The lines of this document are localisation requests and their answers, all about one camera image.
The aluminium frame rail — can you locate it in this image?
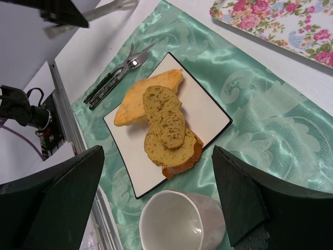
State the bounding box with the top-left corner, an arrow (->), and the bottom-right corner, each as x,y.
50,62 -> 123,249

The pink mug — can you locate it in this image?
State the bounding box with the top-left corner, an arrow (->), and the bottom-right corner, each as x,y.
139,190 -> 226,249

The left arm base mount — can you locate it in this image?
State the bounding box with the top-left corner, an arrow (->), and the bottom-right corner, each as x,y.
1,85 -> 65,161

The triangular yellow bread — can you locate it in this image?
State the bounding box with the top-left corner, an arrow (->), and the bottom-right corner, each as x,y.
113,69 -> 184,127

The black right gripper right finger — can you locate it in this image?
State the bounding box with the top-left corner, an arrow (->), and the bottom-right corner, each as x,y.
212,146 -> 332,249

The white square plate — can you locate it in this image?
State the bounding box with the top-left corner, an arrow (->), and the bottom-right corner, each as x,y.
104,53 -> 232,199

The floral serving tray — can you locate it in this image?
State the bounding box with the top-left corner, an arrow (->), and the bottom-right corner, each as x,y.
210,0 -> 332,68

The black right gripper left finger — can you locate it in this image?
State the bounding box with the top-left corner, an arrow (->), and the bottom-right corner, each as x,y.
1,145 -> 105,249

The small herb bread slice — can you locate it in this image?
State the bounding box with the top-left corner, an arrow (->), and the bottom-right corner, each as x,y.
143,85 -> 186,148

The steel spoon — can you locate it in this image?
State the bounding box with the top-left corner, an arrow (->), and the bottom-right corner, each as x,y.
88,52 -> 149,110

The large herb bread slice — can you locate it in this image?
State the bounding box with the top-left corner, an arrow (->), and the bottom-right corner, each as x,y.
144,128 -> 203,179

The steel fork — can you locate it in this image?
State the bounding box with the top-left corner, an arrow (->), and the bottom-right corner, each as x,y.
83,43 -> 155,104

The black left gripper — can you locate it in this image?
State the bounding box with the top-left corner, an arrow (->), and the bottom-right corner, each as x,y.
33,0 -> 89,28

